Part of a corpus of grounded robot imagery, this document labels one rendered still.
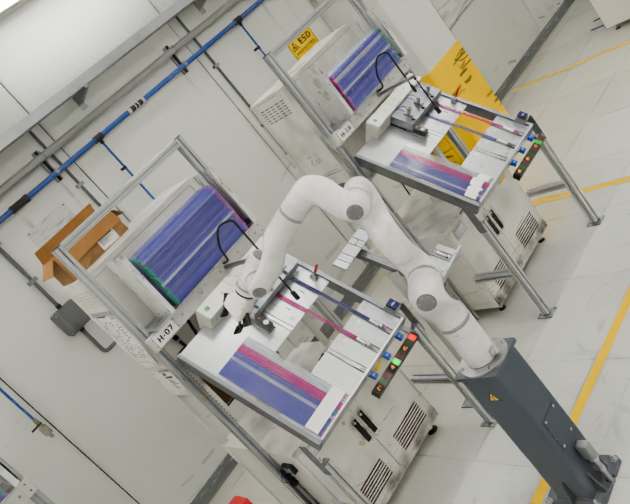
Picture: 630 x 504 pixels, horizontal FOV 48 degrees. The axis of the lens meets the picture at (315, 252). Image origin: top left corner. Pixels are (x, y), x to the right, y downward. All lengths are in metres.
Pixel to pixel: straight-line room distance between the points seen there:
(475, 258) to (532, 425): 1.51
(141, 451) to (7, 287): 1.26
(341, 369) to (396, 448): 0.66
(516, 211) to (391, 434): 1.57
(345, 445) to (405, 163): 1.46
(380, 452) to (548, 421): 1.00
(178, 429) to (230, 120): 2.15
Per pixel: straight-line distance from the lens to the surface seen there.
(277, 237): 2.35
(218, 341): 3.10
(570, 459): 2.84
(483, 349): 2.54
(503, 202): 4.25
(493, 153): 3.89
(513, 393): 2.60
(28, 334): 4.42
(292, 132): 3.97
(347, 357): 3.04
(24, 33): 4.86
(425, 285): 2.34
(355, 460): 3.37
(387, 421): 3.48
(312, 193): 2.27
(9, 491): 2.90
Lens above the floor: 2.10
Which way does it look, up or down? 17 degrees down
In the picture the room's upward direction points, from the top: 40 degrees counter-clockwise
